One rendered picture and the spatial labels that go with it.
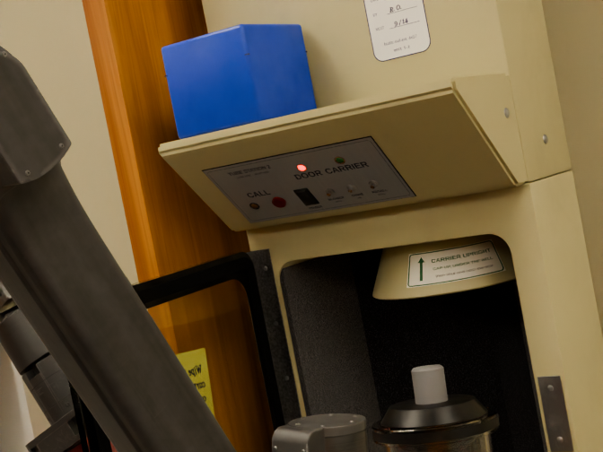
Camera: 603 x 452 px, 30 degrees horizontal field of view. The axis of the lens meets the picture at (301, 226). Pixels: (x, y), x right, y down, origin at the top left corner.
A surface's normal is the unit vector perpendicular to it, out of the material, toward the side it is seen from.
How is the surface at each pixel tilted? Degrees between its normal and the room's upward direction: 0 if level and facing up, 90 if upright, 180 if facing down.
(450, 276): 66
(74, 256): 91
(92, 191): 90
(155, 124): 90
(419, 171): 135
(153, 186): 90
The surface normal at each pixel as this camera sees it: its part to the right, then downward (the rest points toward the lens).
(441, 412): -0.04, -0.61
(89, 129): -0.54, 0.15
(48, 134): 0.71, -0.05
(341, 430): 0.37, -0.03
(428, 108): -0.26, 0.80
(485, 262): 0.19, -0.40
